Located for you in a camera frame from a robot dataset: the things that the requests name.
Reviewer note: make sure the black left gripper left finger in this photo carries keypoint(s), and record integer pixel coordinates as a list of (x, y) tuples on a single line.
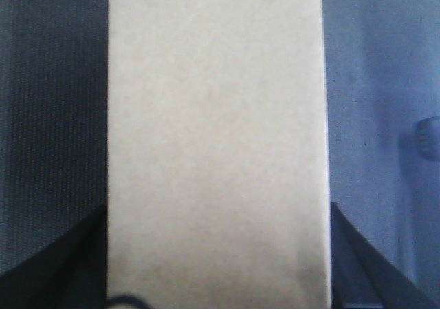
[(71, 272)]

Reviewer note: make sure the small brown cardboard package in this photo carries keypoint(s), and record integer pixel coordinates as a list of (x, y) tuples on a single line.
[(218, 154)]

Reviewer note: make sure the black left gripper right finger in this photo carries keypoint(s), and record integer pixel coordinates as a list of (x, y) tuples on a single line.
[(362, 277)]

